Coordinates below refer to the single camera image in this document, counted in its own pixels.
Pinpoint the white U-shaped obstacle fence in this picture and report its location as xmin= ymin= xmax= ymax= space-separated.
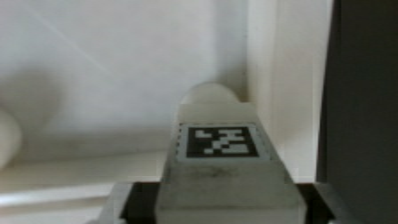
xmin=271 ymin=0 xmax=333 ymax=182

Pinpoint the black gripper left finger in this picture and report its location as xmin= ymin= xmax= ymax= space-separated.
xmin=87 ymin=181 xmax=163 ymax=224

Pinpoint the white table leg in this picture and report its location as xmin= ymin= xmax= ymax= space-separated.
xmin=154 ymin=83 xmax=307 ymax=224

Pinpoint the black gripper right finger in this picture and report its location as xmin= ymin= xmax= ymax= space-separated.
xmin=296 ymin=183 xmax=355 ymax=224

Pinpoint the white square tabletop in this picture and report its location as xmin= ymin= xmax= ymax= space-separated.
xmin=0 ymin=0 xmax=280 ymax=224

